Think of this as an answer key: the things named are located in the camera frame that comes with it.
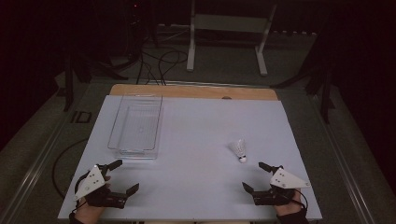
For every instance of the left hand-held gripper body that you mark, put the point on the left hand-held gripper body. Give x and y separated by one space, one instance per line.
93 182

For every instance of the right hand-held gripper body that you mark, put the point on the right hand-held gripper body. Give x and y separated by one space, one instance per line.
281 183

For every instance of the white feather shuttlecock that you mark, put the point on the white feather shuttlecock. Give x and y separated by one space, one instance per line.
240 151

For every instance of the clear plastic container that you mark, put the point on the clear plastic container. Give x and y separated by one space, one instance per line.
137 127

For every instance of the person's right hand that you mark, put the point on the person's right hand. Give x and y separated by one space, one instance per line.
288 208

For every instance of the person's left hand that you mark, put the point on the person's left hand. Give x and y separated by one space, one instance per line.
88 213

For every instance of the white table sheet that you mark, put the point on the white table sheet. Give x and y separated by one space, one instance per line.
199 140

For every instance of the black tripod stand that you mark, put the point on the black tripod stand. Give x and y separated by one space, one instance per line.
84 68
320 81

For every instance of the white metal stand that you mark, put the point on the white metal stand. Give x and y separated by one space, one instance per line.
230 23

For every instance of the black rectangular floor bracket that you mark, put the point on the black rectangular floor bracket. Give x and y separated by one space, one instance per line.
81 117

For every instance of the metal floor rail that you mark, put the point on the metal floor rail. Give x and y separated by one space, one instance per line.
345 168
34 168

